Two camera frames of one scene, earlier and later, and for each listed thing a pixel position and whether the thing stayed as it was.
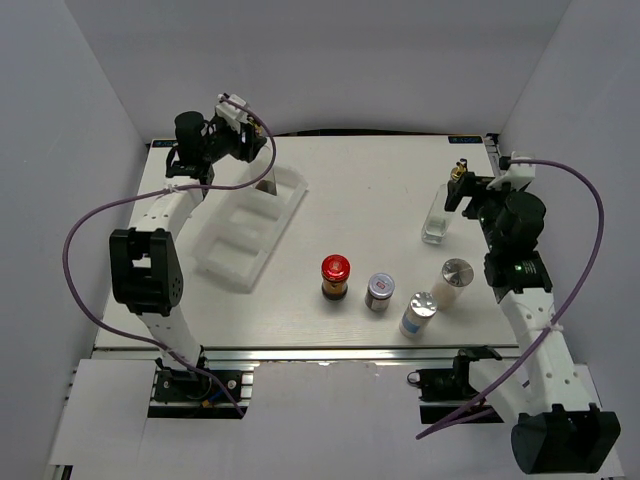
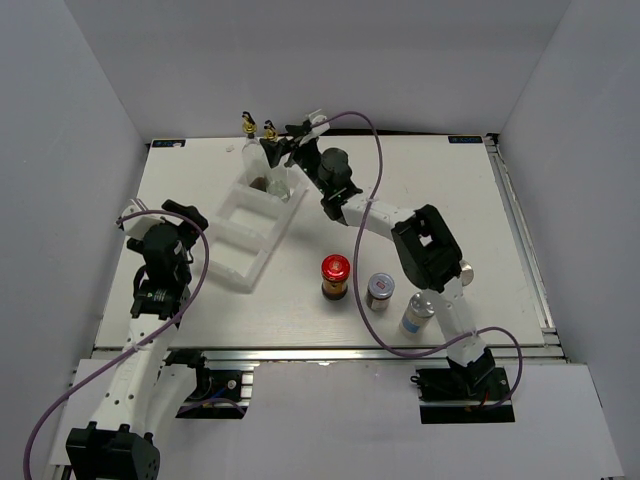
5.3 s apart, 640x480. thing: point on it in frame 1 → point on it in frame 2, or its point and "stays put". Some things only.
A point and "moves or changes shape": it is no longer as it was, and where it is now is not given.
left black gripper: [243, 151] → [188, 229]
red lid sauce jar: [335, 270] stays put
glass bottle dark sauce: [269, 183] moves or changes shape
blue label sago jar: [422, 306] stays put
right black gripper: [474, 187] → [282, 148]
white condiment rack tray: [245, 227] stays put
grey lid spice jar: [380, 288] stays put
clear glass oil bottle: [438, 220] → [278, 183]
